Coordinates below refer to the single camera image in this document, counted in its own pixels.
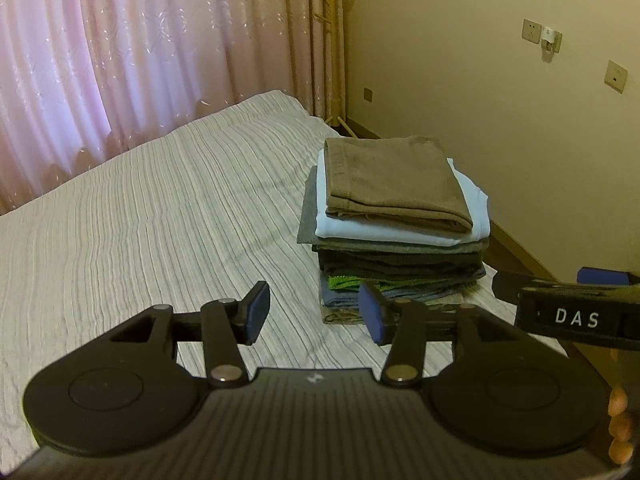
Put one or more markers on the wooden coat rack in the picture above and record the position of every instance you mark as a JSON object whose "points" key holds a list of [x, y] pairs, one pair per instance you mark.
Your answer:
{"points": [[331, 18]]}

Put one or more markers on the person right hand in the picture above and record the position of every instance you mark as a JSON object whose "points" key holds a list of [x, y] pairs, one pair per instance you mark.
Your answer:
{"points": [[621, 427]]}

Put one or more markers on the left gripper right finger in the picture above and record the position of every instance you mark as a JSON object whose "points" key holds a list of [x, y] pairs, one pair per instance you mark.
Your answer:
{"points": [[401, 324]]}

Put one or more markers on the beige wall switch plate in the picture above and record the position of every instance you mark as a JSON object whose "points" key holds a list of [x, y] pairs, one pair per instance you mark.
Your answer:
{"points": [[615, 76]]}

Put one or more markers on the grey olive folded garments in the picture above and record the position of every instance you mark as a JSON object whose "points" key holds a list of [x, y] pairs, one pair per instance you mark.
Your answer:
{"points": [[344, 299]]}

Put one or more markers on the wall socket with plug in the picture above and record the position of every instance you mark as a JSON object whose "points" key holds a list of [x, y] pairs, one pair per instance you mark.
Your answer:
{"points": [[548, 38]]}

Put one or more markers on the dark folded garments stack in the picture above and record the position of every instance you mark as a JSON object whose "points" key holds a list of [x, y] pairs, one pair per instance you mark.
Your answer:
{"points": [[385, 259]]}

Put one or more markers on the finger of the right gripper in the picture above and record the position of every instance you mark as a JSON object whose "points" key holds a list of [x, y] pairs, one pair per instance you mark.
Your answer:
{"points": [[596, 276]]}

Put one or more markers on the low wall outlet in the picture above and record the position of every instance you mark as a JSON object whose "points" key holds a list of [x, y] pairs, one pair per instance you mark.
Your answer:
{"points": [[367, 94]]}

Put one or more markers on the pink curtain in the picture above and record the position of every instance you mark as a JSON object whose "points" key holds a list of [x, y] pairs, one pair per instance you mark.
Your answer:
{"points": [[85, 80]]}

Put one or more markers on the olive brown t-shirt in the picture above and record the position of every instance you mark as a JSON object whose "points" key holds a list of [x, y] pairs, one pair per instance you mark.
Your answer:
{"points": [[407, 180]]}

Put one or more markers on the green folded garment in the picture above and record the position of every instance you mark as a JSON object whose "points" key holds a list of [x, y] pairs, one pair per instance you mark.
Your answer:
{"points": [[349, 283]]}

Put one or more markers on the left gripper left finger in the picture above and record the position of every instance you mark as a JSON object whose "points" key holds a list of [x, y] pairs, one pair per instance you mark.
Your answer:
{"points": [[227, 324]]}

